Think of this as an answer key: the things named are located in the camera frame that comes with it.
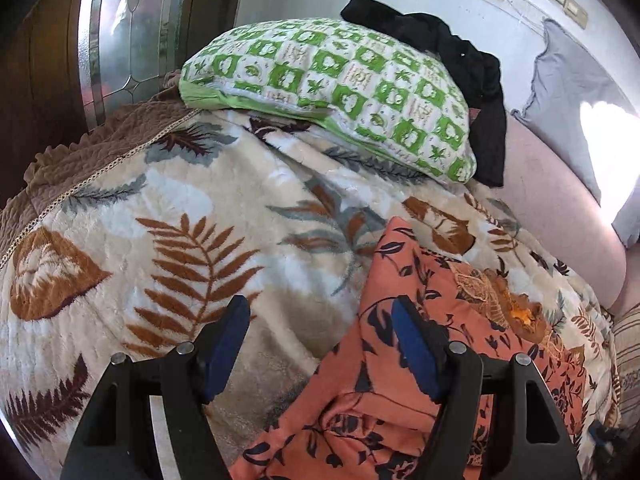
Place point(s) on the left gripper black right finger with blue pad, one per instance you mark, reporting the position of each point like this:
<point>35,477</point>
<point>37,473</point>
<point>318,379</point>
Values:
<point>527,438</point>

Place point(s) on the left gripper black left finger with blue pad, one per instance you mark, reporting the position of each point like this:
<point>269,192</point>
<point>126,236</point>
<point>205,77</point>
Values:
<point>115,438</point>

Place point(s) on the orange black floral garment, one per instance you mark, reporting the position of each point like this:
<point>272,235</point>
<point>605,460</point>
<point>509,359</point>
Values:
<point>362,415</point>

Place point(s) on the striped beige pillow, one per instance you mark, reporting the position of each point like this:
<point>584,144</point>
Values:
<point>627,345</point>

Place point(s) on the cream leaf print blanket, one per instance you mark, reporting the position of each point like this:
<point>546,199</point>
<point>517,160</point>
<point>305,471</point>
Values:
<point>148,250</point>

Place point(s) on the pink quilted headboard cushion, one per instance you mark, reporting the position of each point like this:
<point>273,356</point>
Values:
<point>553,204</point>

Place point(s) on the brown quilted bedspread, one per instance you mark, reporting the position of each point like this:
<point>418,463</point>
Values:
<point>57,170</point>

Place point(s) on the grey blue pillow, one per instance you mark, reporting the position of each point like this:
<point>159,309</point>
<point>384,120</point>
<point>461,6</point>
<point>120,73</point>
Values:
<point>579,111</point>

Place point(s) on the green white patterned pillow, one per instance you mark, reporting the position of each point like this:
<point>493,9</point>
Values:
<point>365,87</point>

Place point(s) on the stained glass door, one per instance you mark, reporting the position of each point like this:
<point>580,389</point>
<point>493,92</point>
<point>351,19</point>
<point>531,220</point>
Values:
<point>125,49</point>

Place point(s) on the gold wall switch plate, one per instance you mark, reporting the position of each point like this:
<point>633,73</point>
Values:
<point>574,11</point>

